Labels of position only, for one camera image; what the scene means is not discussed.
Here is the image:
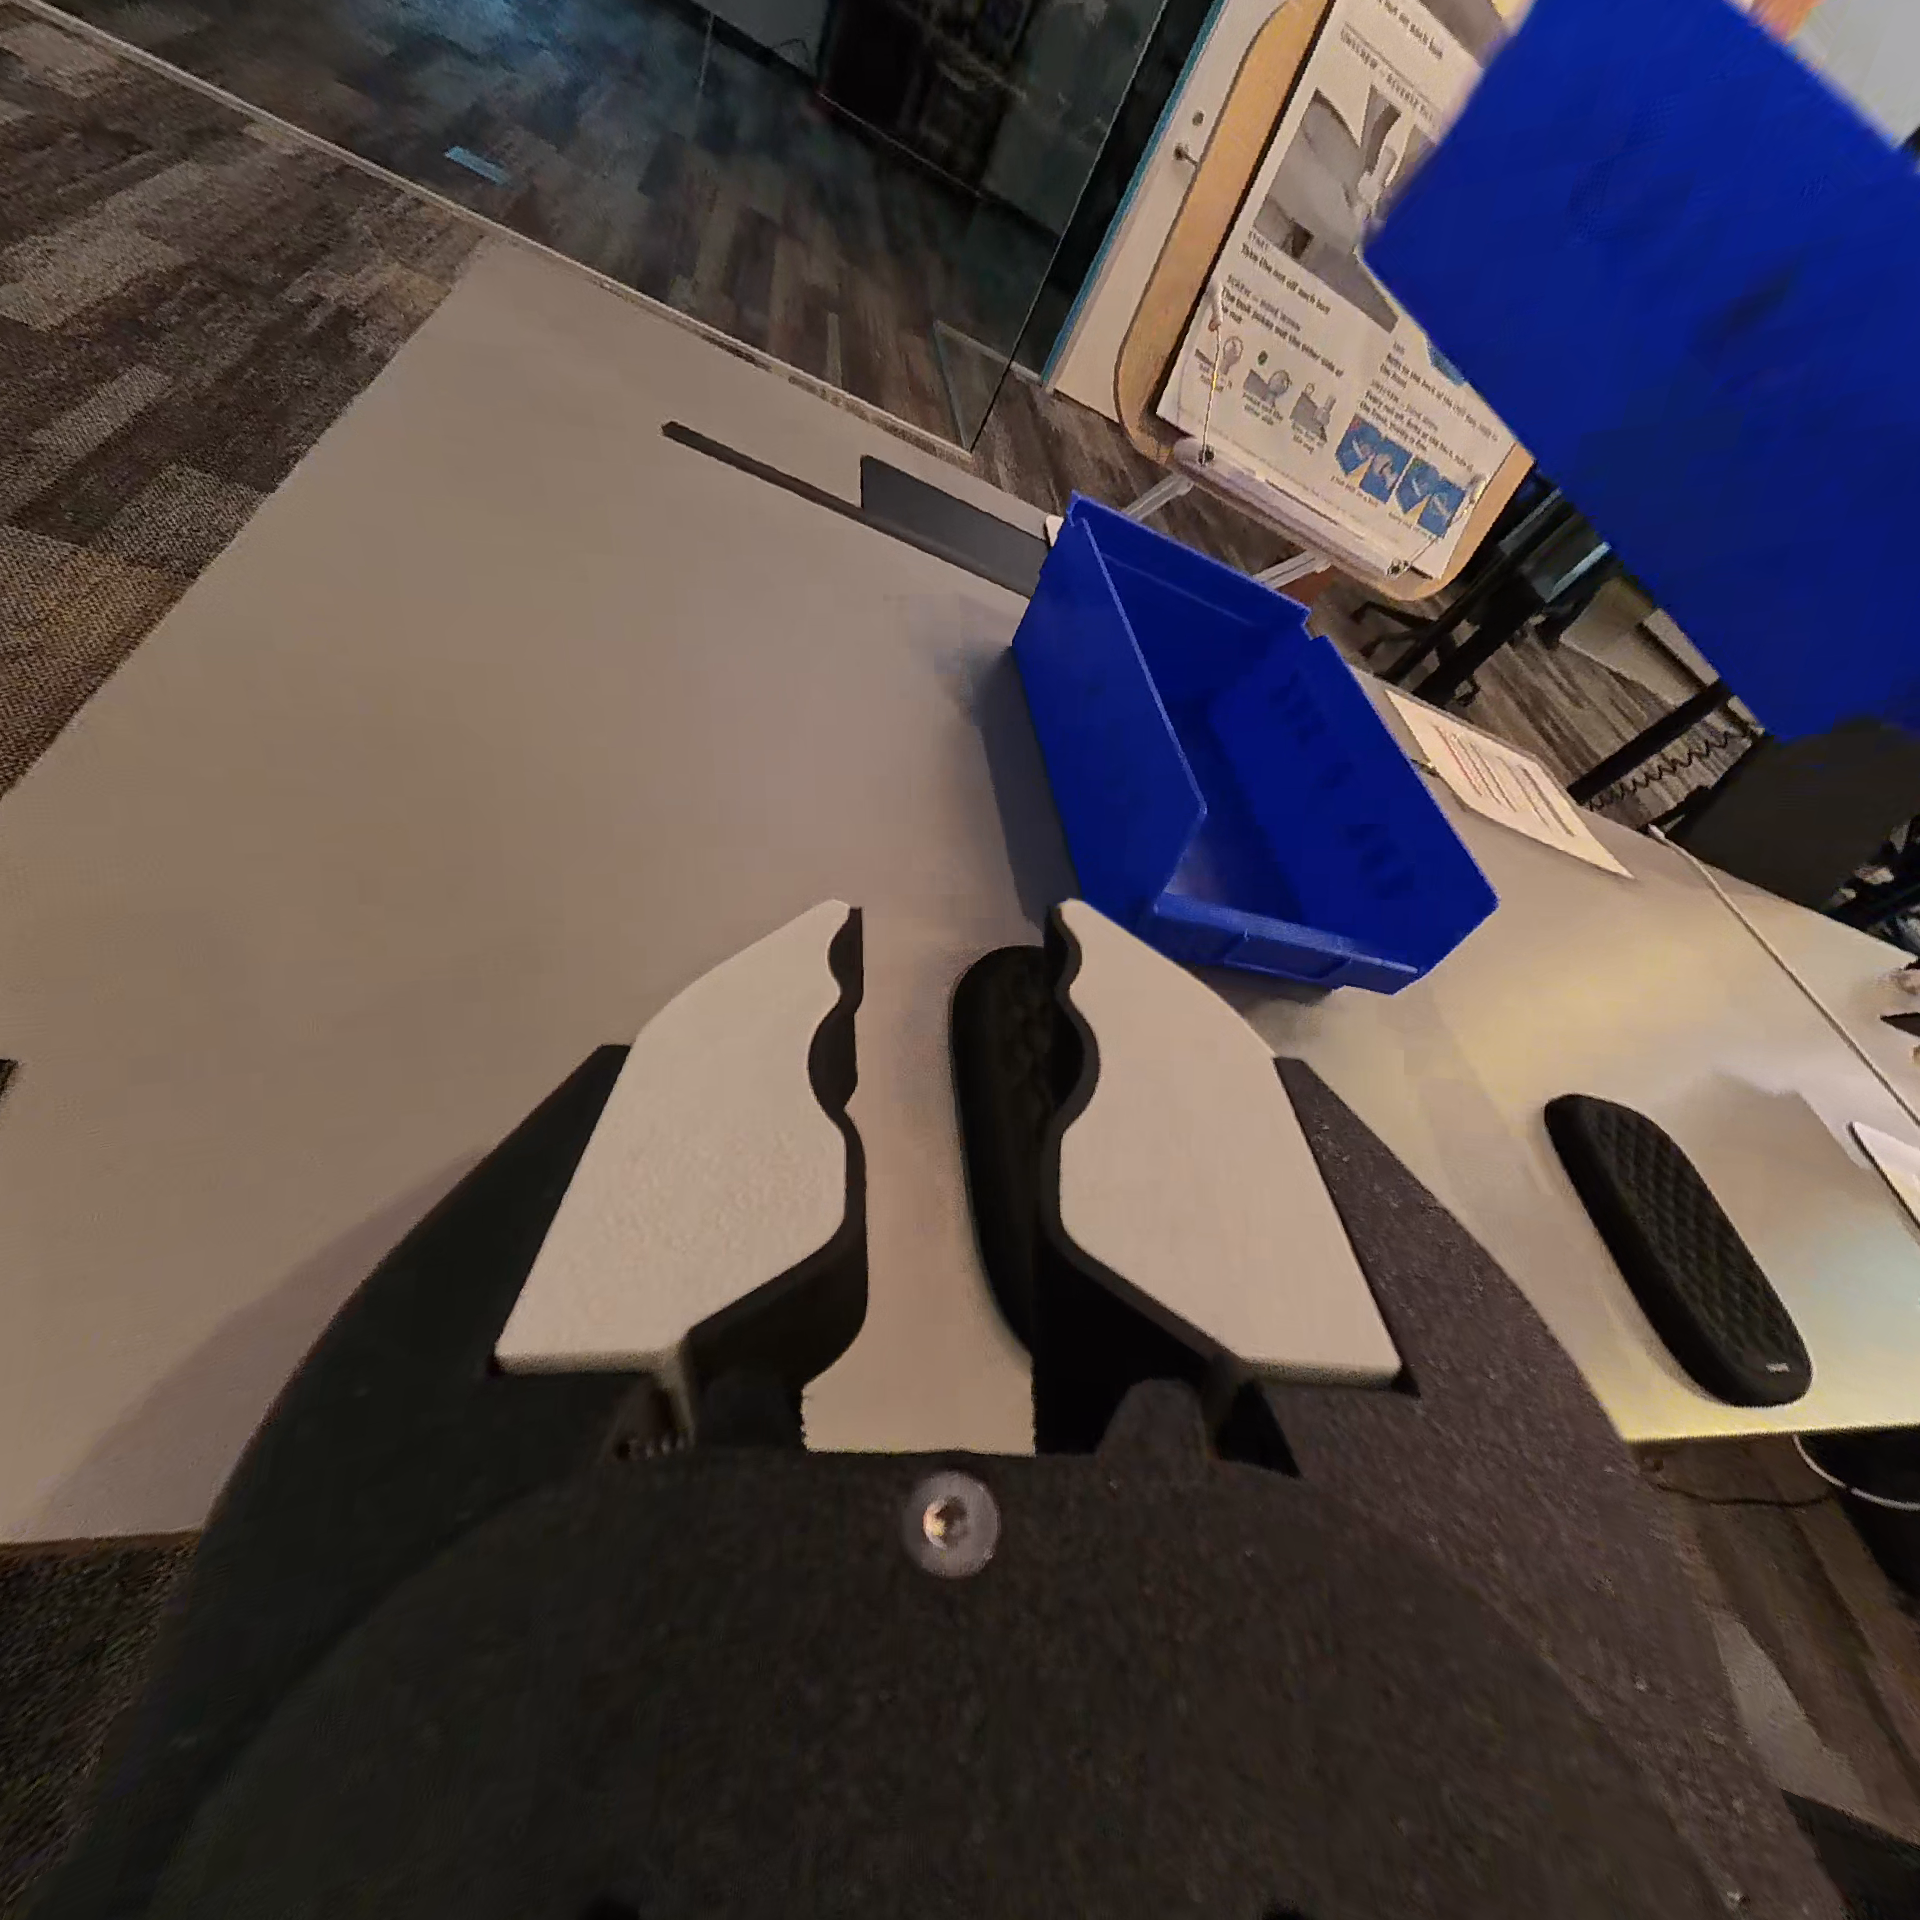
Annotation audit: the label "white panel with teal edge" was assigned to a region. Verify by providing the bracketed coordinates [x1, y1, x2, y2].
[1038, 0, 1282, 409]

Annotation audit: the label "black office chair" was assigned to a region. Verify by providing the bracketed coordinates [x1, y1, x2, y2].
[1669, 721, 1920, 929]

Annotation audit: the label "white cable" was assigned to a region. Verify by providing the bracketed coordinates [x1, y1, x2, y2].
[1652, 829, 1920, 1123]

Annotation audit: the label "blue plastic bin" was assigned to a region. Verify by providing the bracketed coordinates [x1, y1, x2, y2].
[1012, 495, 1507, 992]
[1362, 0, 1920, 745]

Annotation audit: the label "black wrist rest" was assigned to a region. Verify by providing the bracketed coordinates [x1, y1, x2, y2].
[947, 942, 1091, 1357]
[1540, 1097, 1811, 1415]

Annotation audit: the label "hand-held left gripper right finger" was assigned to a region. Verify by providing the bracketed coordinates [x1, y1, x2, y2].
[1038, 900, 1403, 1429]

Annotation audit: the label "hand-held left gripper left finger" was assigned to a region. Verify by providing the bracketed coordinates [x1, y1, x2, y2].
[492, 900, 870, 1403]

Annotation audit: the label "wooden instruction board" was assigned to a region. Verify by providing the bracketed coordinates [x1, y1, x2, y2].
[1119, 0, 1540, 604]

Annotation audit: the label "white printed paper sheet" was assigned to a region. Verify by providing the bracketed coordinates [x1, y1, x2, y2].
[1382, 684, 1635, 877]

